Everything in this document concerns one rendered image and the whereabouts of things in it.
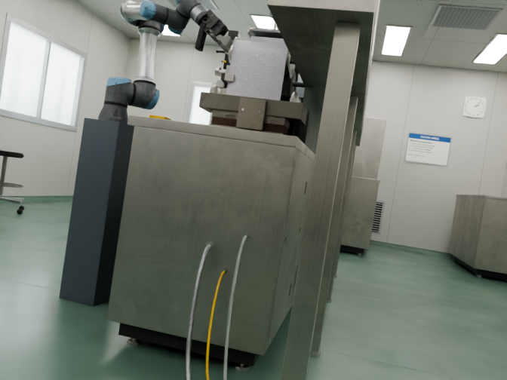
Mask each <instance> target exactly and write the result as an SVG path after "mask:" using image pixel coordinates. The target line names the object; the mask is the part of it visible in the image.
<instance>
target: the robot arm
mask: <svg viewBox="0 0 507 380"><path fill-rule="evenodd" d="M176 2H177V4H178V5H177V8H176V10H173V9H170V8H166V7H165V6H162V5H158V4H156V3H154V2H151V1H147V0H144V1H143V2H142V3H138V2H133V1H126V2H124V3H123V4H122V5H121V7H120V14H121V16H122V18H123V19H124V20H125V21H126V22H127V23H129V24H131V25H133V26H137V27H138V32H139V34H140V49H139V58H138V67H137V78H136V79H135V80H134V83H131V79H129V78H119V77H111V78H108V80H107V84H106V92H105V99H104V104H103V108H102V110H101V112H100V114H99V116H98V120H104V121H116V122H121V123H124V124H128V106H135V107H138V108H142V109H153V108H154V107H155V106H156V104H157V102H158V98H159V89H157V88H155V87H156V83H155V82H154V81H153V78H154V70H155V52H156V43H157V37H159V36H160V34H162V33H163V31H164V27H165V25H166V26H167V28H168V29H169V31H170V32H172V33H173V34H175V35H180V34H181V33H182V32H183V30H184V29H185V28H186V25H187V23H188V22H189V20H190V18H192V19H193V21H194V22H195V23H197V24H198V25H199V26H200V28H199V31H198V37H197V41H196V44H195V49H196V50H198V51H203V48H204V43H205V39H206V36H207V34H208V35H209V36H210V37H211V38H212V39H213V40H214V41H215V42H216V43H217V44H218V45H219V46H220V47H221V48H222V49H223V50H224V51H225V52H226V53H228V52H229V48H230V46H232V42H233V40H232V39H231V37H230V36H226V37H223V36H224V35H225V34H226V33H227V32H228V31H229V30H228V28H227V27H226V25H225V24H224V23H223V21H222V20H221V19H219V18H218V17H217V16H216V15H215V14H214V13H213V11H212V10H211V9H209V10H208V11H207V10H206V9H205V8H204V6H203V5H202V4H201V3H200V2H199V1H198V0H176Z"/></svg>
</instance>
